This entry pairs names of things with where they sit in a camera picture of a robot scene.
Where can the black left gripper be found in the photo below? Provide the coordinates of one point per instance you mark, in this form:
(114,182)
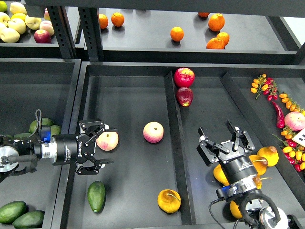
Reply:
(70,148)

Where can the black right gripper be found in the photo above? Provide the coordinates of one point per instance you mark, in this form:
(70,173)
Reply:
(235,164)

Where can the dark green avocado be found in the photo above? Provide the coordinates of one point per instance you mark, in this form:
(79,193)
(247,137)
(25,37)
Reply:
(96,196)

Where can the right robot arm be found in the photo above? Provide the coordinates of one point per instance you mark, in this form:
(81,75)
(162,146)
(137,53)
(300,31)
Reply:
(258,210)

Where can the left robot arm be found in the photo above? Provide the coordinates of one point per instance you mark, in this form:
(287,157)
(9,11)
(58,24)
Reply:
(19,156)

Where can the yellow pear with stem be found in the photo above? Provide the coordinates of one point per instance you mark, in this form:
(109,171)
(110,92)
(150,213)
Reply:
(260,163)

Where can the green avocado right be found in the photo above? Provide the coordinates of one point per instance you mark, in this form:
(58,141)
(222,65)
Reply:
(55,130)

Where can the green avocado top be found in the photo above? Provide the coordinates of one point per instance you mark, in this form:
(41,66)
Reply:
(45,121)

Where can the yellow pear bottom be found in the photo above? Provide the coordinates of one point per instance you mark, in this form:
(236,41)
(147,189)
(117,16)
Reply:
(235,210)

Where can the dark avocado middle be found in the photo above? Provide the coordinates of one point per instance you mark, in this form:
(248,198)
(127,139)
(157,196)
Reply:
(22,136)

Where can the green avocado bottom left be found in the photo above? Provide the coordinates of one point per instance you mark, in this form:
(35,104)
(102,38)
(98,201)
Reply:
(11,211)

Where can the pink apple left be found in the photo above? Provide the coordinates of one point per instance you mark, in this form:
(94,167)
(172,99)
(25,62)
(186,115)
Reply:
(107,141)

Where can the pink apple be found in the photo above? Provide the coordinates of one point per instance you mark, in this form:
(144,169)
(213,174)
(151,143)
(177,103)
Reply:
(107,141)
(153,132)

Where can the pink apple centre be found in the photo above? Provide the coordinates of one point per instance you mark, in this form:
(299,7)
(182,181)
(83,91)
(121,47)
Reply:
(153,132)

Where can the red chili pepper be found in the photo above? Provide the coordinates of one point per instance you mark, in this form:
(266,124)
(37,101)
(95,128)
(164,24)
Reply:
(280,122)

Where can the dark red apple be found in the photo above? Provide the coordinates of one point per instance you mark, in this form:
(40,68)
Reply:
(184,96)

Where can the cherry tomato bunch lower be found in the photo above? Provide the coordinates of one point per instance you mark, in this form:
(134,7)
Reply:
(293,151)

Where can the black centre tray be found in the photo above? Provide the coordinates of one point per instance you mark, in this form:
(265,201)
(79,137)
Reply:
(127,97)

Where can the black tray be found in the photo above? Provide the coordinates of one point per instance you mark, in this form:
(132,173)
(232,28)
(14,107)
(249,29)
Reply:
(127,97)
(27,85)

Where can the cherry tomato bunch top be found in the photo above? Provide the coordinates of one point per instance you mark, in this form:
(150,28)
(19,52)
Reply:
(264,85)

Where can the pink apple right edge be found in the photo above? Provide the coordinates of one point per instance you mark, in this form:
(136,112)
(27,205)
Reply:
(295,121)

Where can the white label card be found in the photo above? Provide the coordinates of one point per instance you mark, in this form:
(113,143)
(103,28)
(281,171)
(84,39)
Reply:
(300,138)

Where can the orange cherry tomato bunch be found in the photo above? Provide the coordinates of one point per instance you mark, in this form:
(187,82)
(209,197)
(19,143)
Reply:
(290,104)

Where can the black left tray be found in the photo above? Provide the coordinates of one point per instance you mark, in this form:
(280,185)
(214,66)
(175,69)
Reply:
(27,85)

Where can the orange front right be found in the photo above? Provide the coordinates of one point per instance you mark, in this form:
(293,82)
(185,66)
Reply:
(215,43)

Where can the orange behind front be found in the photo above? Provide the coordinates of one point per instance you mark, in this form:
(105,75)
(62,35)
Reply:
(224,36)

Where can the black upper right shelf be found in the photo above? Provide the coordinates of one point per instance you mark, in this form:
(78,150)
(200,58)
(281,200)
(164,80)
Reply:
(145,37)

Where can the red apple on shelf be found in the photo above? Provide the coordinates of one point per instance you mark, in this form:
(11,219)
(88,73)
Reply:
(42,36)

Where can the orange far left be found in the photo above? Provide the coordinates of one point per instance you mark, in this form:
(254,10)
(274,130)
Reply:
(103,20)

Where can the pale peach on shelf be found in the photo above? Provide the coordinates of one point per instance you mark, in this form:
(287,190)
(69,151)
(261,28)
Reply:
(47,26)

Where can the black perforated post left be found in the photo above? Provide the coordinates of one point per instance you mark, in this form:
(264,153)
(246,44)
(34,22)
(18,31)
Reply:
(59,19)

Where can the black perforated post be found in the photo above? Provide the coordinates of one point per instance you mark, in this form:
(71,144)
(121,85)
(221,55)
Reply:
(90,25)
(59,19)

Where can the black perforated post right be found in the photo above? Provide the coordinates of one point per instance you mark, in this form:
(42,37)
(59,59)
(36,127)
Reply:
(90,25)

